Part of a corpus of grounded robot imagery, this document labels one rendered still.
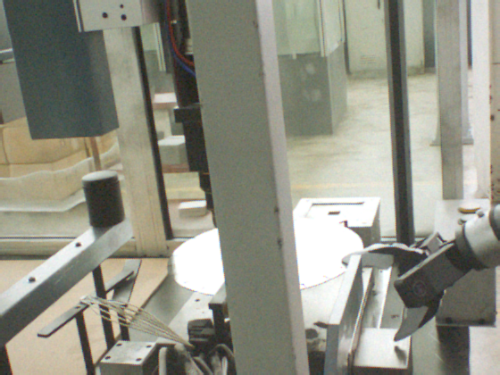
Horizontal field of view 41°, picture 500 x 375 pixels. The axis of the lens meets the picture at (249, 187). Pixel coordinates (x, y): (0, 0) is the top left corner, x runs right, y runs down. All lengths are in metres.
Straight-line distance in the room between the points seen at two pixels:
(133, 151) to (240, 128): 1.31
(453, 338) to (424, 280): 0.32
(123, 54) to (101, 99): 0.75
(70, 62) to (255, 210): 0.54
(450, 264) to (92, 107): 0.53
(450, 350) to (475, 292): 0.12
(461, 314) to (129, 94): 0.90
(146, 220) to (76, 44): 0.90
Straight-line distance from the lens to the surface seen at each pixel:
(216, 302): 0.91
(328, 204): 1.50
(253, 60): 0.36
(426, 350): 1.22
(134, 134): 1.66
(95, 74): 0.87
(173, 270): 1.11
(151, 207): 1.70
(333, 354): 0.78
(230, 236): 0.39
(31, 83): 0.92
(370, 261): 1.04
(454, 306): 1.28
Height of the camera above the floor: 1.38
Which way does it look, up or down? 17 degrees down
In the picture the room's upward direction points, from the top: 7 degrees counter-clockwise
